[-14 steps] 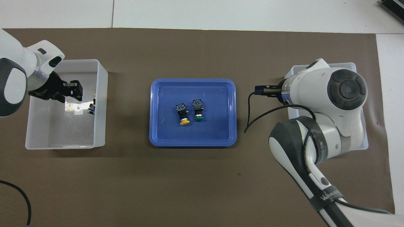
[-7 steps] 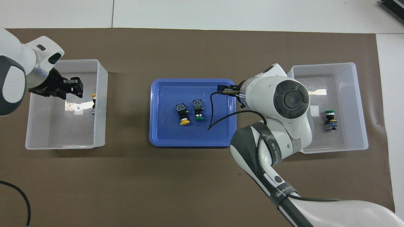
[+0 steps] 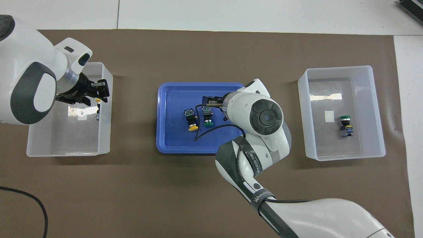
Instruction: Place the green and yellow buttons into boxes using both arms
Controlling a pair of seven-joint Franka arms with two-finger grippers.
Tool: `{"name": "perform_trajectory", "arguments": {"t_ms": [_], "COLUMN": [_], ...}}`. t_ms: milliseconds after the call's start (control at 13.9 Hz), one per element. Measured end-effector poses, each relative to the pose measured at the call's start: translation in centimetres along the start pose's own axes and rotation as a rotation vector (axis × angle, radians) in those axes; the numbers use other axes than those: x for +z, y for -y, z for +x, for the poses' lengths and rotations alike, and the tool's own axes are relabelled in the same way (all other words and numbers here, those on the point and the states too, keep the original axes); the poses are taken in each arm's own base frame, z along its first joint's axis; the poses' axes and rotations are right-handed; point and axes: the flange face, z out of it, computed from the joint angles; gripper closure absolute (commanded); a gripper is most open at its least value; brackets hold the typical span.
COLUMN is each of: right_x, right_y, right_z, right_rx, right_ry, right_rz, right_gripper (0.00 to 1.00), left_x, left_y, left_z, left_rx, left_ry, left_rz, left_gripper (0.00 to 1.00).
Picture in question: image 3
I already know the brown table mat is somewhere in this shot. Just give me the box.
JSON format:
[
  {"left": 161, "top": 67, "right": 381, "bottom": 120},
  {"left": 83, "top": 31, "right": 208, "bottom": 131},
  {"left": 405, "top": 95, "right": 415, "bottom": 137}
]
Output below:
[{"left": 0, "top": 29, "right": 415, "bottom": 238}]

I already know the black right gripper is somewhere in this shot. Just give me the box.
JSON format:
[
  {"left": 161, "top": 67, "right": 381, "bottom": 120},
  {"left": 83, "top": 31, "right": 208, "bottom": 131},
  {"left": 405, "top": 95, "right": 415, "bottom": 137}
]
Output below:
[{"left": 202, "top": 95, "right": 224, "bottom": 111}]

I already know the dark grey ribbed device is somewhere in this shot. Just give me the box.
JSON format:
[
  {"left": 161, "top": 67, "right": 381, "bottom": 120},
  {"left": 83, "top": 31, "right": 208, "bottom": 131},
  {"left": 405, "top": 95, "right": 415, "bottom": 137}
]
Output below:
[{"left": 398, "top": 0, "right": 423, "bottom": 15}]

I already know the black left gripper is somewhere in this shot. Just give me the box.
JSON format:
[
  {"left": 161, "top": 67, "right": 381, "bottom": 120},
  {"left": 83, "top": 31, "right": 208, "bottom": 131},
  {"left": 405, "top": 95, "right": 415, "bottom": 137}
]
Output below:
[{"left": 56, "top": 73, "right": 110, "bottom": 106}]

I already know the blue plastic tray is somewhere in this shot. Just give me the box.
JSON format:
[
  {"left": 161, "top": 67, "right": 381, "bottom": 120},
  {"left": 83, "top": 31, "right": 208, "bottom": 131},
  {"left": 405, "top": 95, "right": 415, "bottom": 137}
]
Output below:
[{"left": 156, "top": 82, "right": 247, "bottom": 154}]

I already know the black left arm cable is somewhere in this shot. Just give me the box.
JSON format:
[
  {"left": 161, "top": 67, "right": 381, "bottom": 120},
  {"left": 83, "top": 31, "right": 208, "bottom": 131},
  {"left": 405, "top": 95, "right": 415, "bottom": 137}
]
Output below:
[{"left": 0, "top": 187, "right": 48, "bottom": 238}]

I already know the green push button switch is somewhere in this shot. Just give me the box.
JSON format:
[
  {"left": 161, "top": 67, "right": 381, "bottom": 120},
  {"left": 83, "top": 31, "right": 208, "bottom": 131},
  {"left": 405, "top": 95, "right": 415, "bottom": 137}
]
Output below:
[
  {"left": 339, "top": 115, "right": 354, "bottom": 137},
  {"left": 202, "top": 111, "right": 214, "bottom": 128}
]

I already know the translucent white plastic box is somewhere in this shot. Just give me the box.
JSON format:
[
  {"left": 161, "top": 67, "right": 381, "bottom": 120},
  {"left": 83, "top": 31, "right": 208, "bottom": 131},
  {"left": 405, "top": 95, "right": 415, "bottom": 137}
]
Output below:
[
  {"left": 297, "top": 65, "right": 386, "bottom": 161},
  {"left": 26, "top": 62, "right": 113, "bottom": 157}
]

